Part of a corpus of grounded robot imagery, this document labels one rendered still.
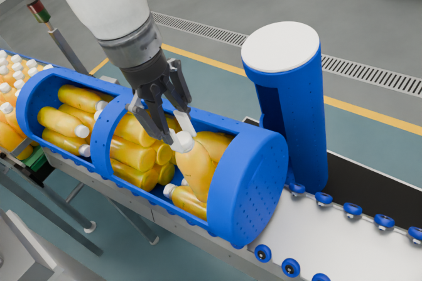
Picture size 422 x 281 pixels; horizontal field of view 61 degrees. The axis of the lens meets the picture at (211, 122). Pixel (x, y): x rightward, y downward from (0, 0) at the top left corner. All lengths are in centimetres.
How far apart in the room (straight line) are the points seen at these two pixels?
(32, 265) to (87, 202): 155
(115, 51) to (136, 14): 6
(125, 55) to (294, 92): 86
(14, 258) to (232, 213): 61
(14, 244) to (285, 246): 73
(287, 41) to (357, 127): 116
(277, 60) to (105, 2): 86
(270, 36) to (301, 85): 23
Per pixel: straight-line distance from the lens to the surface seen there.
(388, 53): 287
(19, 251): 113
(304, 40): 133
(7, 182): 177
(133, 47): 53
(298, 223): 101
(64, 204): 222
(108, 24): 51
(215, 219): 81
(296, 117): 140
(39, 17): 187
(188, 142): 72
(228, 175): 76
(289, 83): 127
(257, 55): 131
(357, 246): 99
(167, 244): 217
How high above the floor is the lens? 184
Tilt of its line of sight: 46 degrees down
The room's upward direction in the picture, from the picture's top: 23 degrees counter-clockwise
